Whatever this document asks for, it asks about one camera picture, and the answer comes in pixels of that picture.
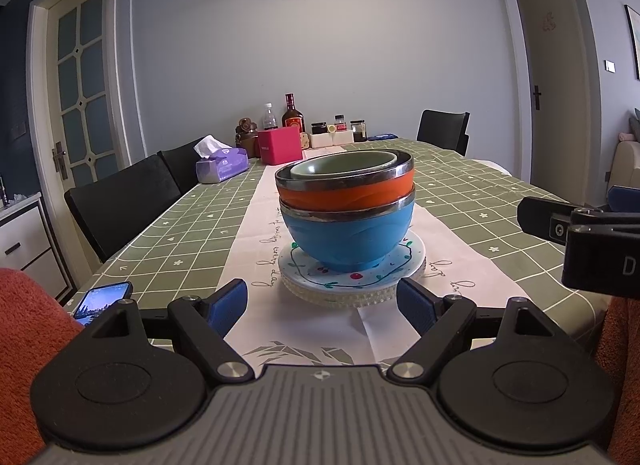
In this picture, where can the brown figurine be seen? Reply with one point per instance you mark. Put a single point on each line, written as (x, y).
(245, 137)

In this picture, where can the blue packet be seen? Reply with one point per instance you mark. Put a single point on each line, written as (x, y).
(382, 136)

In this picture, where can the dark glass jar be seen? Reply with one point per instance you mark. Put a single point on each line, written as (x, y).
(358, 132)

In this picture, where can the clear plastic bottle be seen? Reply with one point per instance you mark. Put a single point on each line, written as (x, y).
(270, 117)

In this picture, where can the beaded glass flower plate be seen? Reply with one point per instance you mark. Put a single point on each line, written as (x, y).
(360, 303)

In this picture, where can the purple tissue pack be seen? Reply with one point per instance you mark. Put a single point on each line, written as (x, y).
(222, 167)

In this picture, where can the pink box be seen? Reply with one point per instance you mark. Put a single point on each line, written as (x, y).
(280, 147)

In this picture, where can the green ceramic bowl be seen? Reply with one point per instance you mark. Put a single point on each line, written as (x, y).
(345, 165)

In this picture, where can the small red label bottle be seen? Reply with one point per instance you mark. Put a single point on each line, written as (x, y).
(340, 124)

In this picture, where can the blue steel bowl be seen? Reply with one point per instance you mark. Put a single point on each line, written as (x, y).
(345, 240)

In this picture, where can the black chair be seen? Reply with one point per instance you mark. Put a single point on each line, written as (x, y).
(120, 205)
(442, 127)
(182, 165)

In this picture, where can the orange steel bowl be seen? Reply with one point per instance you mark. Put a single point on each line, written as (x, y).
(350, 195)

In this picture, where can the white painted plate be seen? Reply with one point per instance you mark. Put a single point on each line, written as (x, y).
(400, 265)

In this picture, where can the brown liquor bottle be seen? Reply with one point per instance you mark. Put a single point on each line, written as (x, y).
(293, 117)

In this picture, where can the beige sofa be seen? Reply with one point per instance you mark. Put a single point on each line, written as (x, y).
(625, 165)

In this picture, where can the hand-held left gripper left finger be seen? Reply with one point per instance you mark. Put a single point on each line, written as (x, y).
(230, 306)

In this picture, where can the cream patterned box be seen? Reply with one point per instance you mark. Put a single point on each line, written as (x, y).
(305, 140)

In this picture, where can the white glass panel door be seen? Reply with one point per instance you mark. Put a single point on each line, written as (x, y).
(85, 85)

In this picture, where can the framed wall picture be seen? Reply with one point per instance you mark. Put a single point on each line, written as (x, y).
(634, 40)

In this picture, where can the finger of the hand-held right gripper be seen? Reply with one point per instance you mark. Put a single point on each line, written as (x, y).
(540, 220)
(625, 200)

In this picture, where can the white light switch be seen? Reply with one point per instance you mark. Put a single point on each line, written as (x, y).
(610, 66)

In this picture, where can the beige wooden door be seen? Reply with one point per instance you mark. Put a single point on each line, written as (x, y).
(560, 95)

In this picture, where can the small dark jar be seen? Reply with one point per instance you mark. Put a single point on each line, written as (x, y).
(318, 128)

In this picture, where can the red fleece clothing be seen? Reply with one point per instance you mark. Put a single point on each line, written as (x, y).
(30, 345)

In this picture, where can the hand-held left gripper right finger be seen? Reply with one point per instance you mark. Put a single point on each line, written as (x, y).
(417, 308)

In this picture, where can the white deer table runner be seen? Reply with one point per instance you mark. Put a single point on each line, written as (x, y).
(260, 225)

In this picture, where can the smooth glass flower plate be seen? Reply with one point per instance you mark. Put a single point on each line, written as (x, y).
(300, 291)

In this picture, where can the black smartphone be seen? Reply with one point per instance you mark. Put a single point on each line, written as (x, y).
(102, 301)

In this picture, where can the white cabinet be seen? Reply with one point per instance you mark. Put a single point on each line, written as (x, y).
(25, 245)

